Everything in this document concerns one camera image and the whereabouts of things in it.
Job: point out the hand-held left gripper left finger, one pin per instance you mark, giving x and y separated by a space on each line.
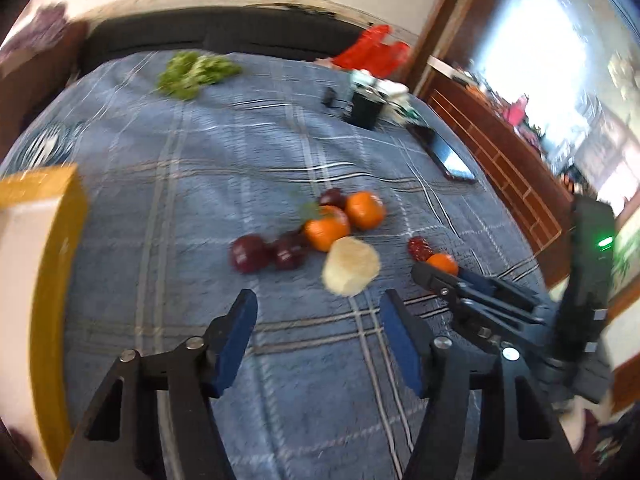
235 342

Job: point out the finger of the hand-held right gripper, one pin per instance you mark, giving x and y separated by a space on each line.
450 295
475 281

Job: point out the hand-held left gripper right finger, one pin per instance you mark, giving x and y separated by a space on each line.
400 342

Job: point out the small orange tangerine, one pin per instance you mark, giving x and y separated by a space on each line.
442 263

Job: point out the small red date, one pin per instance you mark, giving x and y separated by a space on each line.
419 249

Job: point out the dark red plum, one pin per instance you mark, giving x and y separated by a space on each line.
288 251
334 197
249 253

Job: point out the pale yellow round fruit piece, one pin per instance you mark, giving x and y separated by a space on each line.
350 266

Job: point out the brown wooden cabinet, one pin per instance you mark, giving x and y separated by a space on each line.
500 160

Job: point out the black smartphone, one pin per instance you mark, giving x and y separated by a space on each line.
442 152

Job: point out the orange tangerine with leaf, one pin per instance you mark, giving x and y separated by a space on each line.
327 227

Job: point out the blue plaid blanket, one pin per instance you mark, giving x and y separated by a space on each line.
280 170

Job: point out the yellow cardboard box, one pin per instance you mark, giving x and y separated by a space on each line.
45 280

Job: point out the black square container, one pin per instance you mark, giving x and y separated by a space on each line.
366 105

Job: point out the red plastic bag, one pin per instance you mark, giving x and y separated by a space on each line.
372 51

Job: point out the green leafy vegetable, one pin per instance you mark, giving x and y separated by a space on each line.
196 73

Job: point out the black sofa back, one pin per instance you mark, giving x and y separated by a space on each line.
200 42

